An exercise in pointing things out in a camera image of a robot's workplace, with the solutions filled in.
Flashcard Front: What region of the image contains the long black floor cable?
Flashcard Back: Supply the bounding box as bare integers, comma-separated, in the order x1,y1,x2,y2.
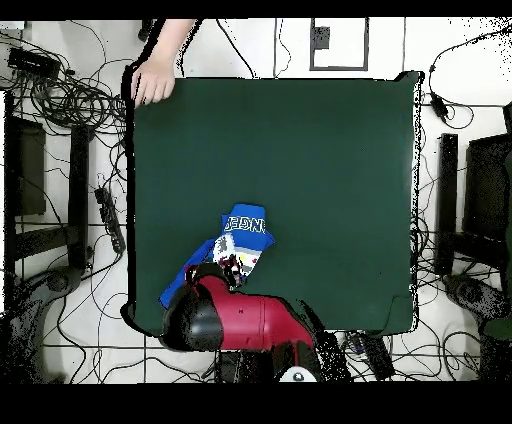
215,17,257,80

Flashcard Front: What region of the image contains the thin black floor cable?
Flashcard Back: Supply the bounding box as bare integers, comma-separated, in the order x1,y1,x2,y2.
273,17,292,79

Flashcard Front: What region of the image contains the dark green table cloth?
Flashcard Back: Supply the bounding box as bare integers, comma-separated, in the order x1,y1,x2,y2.
121,70,425,337

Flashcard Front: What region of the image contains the tangled black cable bundle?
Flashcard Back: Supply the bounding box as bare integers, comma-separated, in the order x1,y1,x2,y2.
0,31,130,137

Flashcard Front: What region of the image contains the blue printed T-shirt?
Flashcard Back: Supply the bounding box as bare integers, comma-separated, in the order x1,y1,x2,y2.
158,202,277,310

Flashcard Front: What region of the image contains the black metal stand frame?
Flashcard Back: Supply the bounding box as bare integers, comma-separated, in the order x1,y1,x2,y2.
2,90,95,281
434,101,512,281

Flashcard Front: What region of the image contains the grey square floor hatch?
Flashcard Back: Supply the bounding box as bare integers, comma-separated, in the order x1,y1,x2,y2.
308,17,370,72

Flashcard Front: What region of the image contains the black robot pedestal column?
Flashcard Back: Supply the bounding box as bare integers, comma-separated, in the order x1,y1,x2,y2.
215,348,283,383

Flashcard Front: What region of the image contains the black power strip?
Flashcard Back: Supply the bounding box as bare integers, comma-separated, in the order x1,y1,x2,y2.
93,186,127,255
351,331,397,381

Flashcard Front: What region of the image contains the grey curved stand base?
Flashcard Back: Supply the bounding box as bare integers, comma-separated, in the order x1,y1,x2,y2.
441,273,512,321
7,265,83,383

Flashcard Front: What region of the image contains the black power adapter with cable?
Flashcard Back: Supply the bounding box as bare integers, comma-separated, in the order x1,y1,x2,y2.
427,27,512,131

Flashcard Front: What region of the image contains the black rectangular device box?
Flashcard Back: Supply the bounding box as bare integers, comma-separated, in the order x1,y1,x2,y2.
6,46,62,80

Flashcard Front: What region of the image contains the person's hand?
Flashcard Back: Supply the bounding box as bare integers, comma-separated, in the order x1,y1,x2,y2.
130,59,176,108

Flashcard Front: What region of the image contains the dark green round object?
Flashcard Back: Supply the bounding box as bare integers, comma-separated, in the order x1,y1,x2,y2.
479,315,512,342

